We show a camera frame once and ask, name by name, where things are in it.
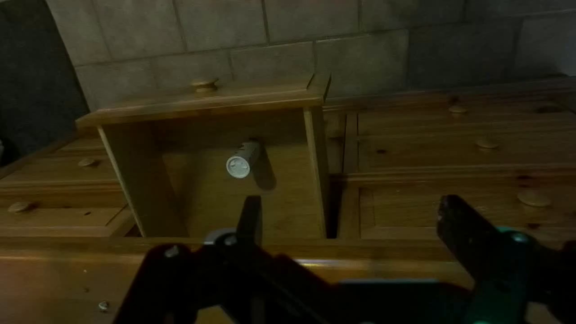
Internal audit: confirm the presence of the closed wooden drawer front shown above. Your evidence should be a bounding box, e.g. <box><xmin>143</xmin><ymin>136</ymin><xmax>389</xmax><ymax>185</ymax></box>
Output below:
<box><xmin>0</xmin><ymin>183</ymin><xmax>137</xmax><ymax>239</ymax></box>
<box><xmin>337</xmin><ymin>177</ymin><xmax>576</xmax><ymax>242</ymax></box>
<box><xmin>353</xmin><ymin>105</ymin><xmax>576</xmax><ymax>172</ymax></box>
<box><xmin>0</xmin><ymin>131</ymin><xmax>123</xmax><ymax>183</ymax></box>

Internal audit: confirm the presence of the open wooden drawer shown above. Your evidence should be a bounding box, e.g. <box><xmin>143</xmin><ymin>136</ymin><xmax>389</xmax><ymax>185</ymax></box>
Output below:
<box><xmin>74</xmin><ymin>71</ymin><xmax>334</xmax><ymax>240</ymax></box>

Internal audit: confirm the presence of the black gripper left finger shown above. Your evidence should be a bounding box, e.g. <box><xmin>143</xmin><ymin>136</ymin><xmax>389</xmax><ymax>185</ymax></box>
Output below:
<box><xmin>236</xmin><ymin>192</ymin><xmax>265</xmax><ymax>248</ymax></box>

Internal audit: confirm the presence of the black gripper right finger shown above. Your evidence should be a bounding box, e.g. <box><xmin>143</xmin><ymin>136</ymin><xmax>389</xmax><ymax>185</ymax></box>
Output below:
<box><xmin>436</xmin><ymin>192</ymin><xmax>546</xmax><ymax>289</ymax></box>

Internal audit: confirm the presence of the wooden dresser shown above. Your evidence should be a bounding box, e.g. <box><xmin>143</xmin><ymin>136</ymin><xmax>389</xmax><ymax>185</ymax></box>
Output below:
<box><xmin>0</xmin><ymin>73</ymin><xmax>576</xmax><ymax>324</ymax></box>

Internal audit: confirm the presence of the small white cylindrical container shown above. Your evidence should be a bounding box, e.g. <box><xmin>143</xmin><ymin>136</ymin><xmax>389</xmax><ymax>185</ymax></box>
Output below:
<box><xmin>226</xmin><ymin>138</ymin><xmax>263</xmax><ymax>179</ymax></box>

